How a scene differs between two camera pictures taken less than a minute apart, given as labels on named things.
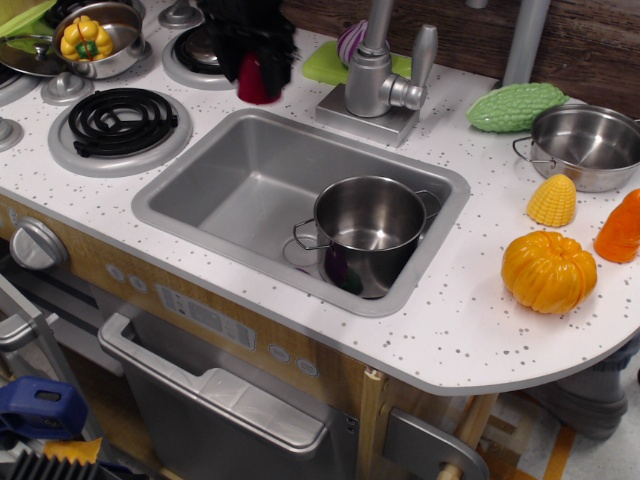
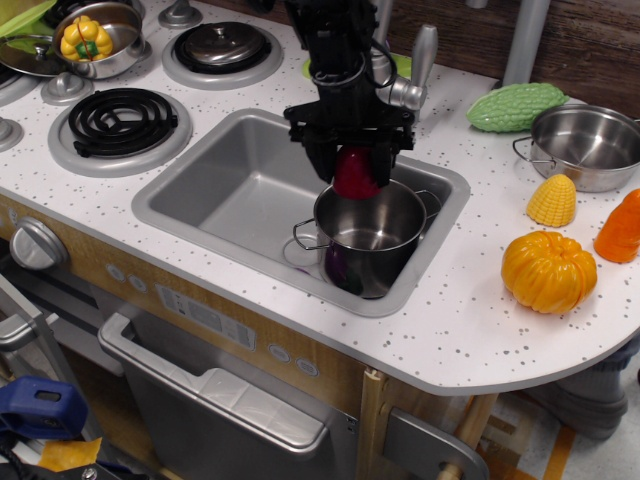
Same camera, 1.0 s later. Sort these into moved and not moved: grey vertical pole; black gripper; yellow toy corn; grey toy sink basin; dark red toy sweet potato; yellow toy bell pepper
Moved: black gripper; dark red toy sweet potato
Not moved: grey toy sink basin; yellow toy corn; yellow toy bell pepper; grey vertical pole
